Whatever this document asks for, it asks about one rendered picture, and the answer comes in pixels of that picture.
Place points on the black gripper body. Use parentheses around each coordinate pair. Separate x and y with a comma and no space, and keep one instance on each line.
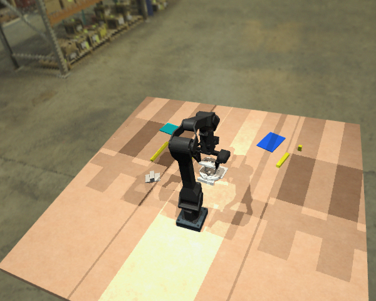
(208,149)

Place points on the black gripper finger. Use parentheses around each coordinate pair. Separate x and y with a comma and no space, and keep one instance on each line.
(197,157)
(217,164)

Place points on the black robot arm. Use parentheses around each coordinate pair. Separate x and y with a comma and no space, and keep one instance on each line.
(182,150)

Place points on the blue flat plate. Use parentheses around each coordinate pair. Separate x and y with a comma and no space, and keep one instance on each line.
(271,141)

